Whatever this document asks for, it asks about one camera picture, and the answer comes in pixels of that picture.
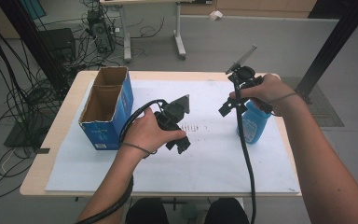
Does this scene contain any person's leg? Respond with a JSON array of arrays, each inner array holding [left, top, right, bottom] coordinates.
[[204, 198, 250, 224], [125, 198, 171, 224]]

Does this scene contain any grey foot pedal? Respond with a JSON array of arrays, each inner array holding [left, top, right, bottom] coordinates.
[[181, 202, 200, 222]]

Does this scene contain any white paper sheet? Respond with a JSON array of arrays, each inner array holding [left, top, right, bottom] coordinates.
[[45, 79, 301, 194]]

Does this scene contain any white desk with metal legs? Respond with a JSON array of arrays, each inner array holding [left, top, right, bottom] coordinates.
[[99, 0, 197, 62]]

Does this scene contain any person's right hand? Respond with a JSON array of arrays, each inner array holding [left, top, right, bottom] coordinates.
[[229, 73, 296, 117]]

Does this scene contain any black computer tower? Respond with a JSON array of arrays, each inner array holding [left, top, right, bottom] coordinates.
[[87, 8, 116, 54]]

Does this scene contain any person's left hand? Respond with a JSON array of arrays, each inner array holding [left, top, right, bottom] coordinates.
[[122, 107, 187, 156]]

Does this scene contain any black band on right wrist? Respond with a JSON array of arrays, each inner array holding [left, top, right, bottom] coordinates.
[[268, 91, 302, 105]]

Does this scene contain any black box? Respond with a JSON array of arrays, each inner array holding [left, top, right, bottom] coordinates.
[[38, 27, 77, 63]]

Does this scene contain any person's left leg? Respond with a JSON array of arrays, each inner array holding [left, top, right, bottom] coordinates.
[[125, 198, 171, 224]]

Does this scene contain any black band on wrist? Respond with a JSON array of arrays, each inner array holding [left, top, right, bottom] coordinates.
[[119, 142, 158, 156], [268, 91, 302, 105]]

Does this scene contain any grey floor mat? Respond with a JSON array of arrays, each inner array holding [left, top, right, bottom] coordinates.
[[281, 77, 345, 128]]

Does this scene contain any bundle of black cables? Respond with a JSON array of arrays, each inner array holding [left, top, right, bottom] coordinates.
[[0, 0, 60, 200]]

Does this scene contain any black metal frame post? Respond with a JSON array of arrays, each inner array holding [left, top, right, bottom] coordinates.
[[0, 0, 71, 94], [293, 0, 358, 105]]

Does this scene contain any black floor plate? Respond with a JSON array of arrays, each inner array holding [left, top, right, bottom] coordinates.
[[3, 118, 60, 148]]

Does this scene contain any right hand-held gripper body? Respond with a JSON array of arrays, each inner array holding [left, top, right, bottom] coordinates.
[[225, 44, 265, 91]]

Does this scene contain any crumpled white paper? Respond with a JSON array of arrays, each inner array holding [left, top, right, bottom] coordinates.
[[208, 9, 224, 21]]

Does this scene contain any right hand-held gripper black cable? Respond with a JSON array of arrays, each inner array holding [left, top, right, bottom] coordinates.
[[232, 74, 257, 224]]

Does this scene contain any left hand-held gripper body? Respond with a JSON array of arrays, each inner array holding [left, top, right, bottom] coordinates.
[[153, 94, 191, 133]]

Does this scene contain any person's right leg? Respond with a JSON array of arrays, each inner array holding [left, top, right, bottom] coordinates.
[[204, 198, 250, 224]]

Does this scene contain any blue cardboard box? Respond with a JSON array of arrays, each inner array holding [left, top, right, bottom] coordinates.
[[78, 65, 134, 151]]

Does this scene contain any left hand-held gripper black cable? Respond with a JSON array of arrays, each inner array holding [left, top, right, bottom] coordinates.
[[76, 98, 169, 224]]

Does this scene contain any black band on left wrist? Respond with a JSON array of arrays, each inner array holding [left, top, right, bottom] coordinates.
[[119, 142, 158, 156]]

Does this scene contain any blue bottle with white cap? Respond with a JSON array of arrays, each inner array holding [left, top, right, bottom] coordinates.
[[236, 100, 273, 145]]

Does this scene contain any hand-held gripper black cable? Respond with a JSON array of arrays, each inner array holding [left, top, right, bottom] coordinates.
[[232, 74, 257, 224], [76, 98, 169, 224]]

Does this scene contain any wooden cabinet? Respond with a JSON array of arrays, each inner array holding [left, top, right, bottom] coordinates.
[[180, 0, 318, 18]]

